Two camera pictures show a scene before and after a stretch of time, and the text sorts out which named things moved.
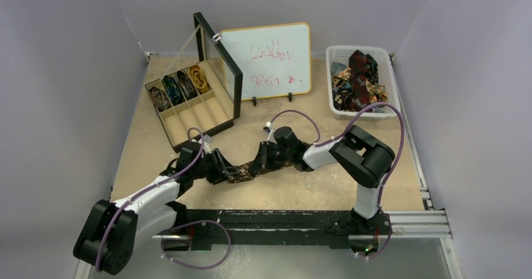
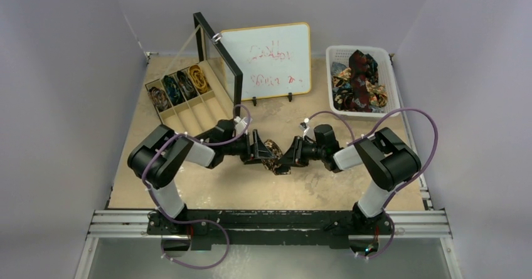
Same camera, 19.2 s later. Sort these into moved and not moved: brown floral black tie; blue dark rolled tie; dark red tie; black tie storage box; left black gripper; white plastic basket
Moved: brown floral black tie; left black gripper
Not moved: blue dark rolled tie; white plastic basket; black tie storage box; dark red tie
